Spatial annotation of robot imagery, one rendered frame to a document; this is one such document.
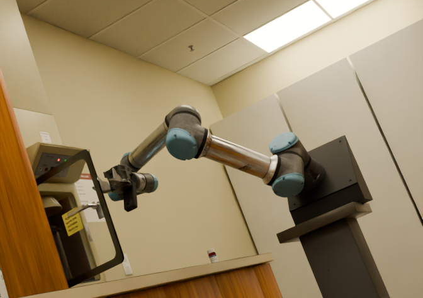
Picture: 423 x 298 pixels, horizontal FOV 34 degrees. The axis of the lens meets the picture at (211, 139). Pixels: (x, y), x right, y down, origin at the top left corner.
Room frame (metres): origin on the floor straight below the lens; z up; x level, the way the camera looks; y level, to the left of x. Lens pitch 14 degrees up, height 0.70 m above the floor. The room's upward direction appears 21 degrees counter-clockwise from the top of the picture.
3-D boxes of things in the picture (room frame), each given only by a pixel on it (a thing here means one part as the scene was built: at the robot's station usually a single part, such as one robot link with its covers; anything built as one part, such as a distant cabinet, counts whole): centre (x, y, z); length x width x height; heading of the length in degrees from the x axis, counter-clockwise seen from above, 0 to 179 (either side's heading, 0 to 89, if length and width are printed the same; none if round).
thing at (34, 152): (2.48, 0.57, 1.46); 0.32 x 0.12 x 0.10; 160
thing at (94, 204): (2.21, 0.48, 1.20); 0.10 x 0.05 x 0.03; 60
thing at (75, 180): (2.27, 0.53, 1.19); 0.30 x 0.01 x 0.40; 60
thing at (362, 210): (2.75, -0.30, 0.92); 0.32 x 0.32 x 0.04; 71
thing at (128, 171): (2.46, 0.36, 1.31); 0.12 x 0.08 x 0.09; 159
